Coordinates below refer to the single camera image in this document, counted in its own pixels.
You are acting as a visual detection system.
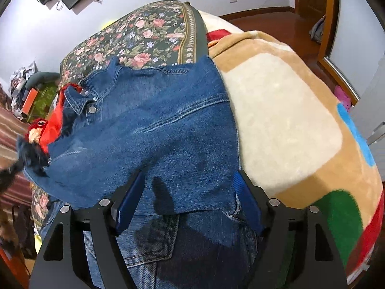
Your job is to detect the green patterned storage box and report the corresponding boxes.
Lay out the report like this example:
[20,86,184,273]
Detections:
[27,82,58,123]

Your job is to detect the dark floral bed quilt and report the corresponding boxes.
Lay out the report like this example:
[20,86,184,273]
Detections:
[29,0,210,226]

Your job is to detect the striped pink brown curtain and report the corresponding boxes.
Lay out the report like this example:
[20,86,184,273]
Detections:
[0,83,34,256]

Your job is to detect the pink slipper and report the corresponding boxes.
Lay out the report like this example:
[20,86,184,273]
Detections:
[334,85,352,112]

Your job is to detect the red folded garment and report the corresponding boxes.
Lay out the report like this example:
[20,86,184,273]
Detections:
[39,84,82,154]

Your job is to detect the white stickered suitcase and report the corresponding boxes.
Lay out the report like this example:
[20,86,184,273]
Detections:
[351,61,385,181]

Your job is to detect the blue denim jacket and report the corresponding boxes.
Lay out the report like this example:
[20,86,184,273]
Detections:
[24,56,257,288]

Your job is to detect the white sliding wardrobe door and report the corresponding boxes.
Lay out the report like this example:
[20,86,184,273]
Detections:
[318,0,384,104]

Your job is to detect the beige colourful plush blanket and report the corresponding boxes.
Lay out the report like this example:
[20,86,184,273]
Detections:
[202,13,384,282]

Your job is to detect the grey neck pillow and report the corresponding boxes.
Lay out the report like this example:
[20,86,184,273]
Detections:
[25,71,60,90]

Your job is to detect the clutter pile of clothes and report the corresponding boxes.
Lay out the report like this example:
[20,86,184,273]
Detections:
[9,61,37,121]

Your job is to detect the orange shoe box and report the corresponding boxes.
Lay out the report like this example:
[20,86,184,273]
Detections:
[21,88,39,115]

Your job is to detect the red plush toy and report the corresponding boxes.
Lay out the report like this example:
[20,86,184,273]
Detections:
[25,118,48,144]

